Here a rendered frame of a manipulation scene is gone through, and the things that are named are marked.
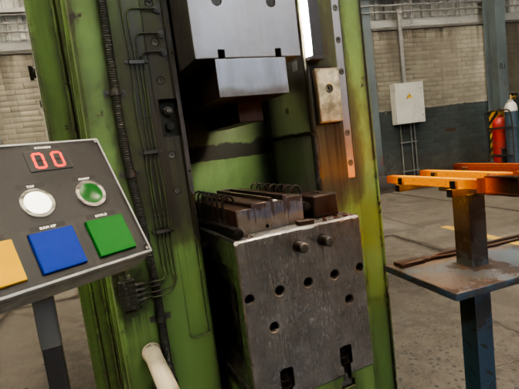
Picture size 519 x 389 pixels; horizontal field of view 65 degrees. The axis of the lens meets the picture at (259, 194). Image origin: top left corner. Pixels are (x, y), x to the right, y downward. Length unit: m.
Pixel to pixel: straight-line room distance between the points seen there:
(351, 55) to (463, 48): 7.93
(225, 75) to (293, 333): 0.69
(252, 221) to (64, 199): 0.47
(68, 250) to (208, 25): 0.62
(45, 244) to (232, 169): 0.92
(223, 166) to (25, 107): 5.87
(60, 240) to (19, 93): 6.54
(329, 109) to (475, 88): 8.15
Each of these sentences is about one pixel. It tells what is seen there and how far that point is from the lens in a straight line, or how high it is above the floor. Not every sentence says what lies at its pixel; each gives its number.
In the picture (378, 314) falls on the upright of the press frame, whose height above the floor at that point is 0.49.
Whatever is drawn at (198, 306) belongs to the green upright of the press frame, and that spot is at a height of 0.71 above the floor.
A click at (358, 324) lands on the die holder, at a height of 0.60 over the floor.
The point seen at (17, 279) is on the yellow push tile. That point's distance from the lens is 0.75.
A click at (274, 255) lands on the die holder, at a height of 0.86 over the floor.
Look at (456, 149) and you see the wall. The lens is 9.07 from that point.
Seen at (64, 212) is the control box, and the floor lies 1.06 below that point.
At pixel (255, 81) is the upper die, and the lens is 1.10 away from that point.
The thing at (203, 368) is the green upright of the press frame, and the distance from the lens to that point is 1.30.
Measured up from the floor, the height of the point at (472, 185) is 0.98.
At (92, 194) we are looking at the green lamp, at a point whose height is 1.09.
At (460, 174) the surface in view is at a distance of 1.31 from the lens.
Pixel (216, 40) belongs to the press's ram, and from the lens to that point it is 1.08.
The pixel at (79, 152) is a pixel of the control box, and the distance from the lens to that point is 0.92.
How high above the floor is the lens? 1.14
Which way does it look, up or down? 7 degrees down
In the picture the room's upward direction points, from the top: 7 degrees counter-clockwise
